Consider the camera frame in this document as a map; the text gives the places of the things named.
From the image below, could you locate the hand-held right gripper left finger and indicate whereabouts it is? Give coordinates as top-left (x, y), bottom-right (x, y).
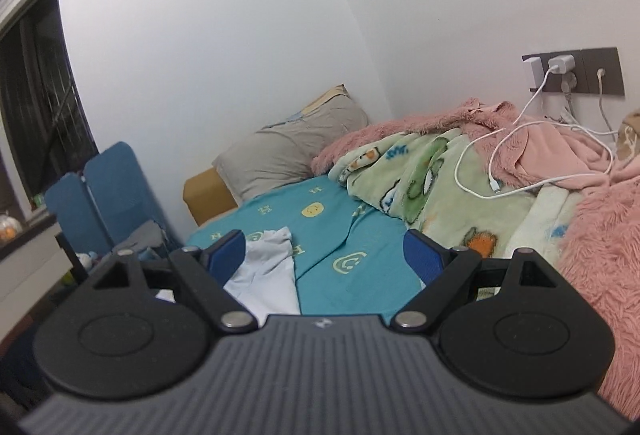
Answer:
top-left (92, 229), bottom-right (260, 332)

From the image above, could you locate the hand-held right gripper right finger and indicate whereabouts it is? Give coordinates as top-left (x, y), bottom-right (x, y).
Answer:
top-left (391, 229), bottom-right (561, 331)

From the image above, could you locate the white garment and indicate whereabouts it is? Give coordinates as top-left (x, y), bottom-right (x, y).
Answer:
top-left (156, 226), bottom-right (302, 316)

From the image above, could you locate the yellow headboard cushion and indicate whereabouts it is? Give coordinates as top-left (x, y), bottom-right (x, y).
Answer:
top-left (182, 168), bottom-right (238, 227)

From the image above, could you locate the bed with teal smiley sheet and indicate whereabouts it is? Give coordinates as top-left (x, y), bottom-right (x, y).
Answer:
top-left (186, 174), bottom-right (436, 316)

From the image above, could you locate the green frog print blanket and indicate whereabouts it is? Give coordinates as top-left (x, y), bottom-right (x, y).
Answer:
top-left (330, 128), bottom-right (586, 266)

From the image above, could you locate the grey cloth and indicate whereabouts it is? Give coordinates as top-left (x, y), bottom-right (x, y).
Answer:
top-left (112, 220), bottom-right (168, 251)

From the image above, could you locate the blue covered chair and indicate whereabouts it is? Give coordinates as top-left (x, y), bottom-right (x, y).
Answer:
top-left (82, 141), bottom-right (186, 261)
top-left (44, 172), bottom-right (113, 261)

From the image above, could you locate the grey pillow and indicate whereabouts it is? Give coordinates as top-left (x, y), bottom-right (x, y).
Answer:
top-left (212, 98), bottom-right (370, 206)

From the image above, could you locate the small blue white toy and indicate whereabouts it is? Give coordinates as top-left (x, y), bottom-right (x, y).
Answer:
top-left (75, 250), bottom-right (101, 272)

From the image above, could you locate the pink fluffy blanket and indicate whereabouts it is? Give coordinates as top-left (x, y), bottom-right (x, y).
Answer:
top-left (311, 98), bottom-right (640, 403)

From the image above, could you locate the white plug adapter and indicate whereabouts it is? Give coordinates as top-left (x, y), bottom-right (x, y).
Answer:
top-left (522, 56), bottom-right (543, 91)

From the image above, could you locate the plastic bag with oranges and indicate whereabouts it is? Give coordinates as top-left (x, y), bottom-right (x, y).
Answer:
top-left (0, 212), bottom-right (25, 243)

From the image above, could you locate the white charger plug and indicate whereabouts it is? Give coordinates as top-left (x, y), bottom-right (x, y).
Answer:
top-left (547, 55), bottom-right (576, 75)

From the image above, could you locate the dark window with grille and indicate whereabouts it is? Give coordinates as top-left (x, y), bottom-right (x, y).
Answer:
top-left (0, 0), bottom-right (98, 221)

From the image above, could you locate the brown plush toy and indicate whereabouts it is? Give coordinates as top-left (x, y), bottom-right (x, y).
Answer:
top-left (615, 111), bottom-right (640, 161)

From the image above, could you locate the white charging cable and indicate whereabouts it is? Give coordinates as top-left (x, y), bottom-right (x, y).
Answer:
top-left (454, 65), bottom-right (613, 201)

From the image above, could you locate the white plug with cable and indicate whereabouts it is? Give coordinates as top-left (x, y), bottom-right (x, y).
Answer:
top-left (595, 68), bottom-right (621, 136)

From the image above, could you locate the dark wall socket panel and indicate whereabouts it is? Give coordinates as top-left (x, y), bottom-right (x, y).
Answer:
top-left (521, 46), bottom-right (626, 97)

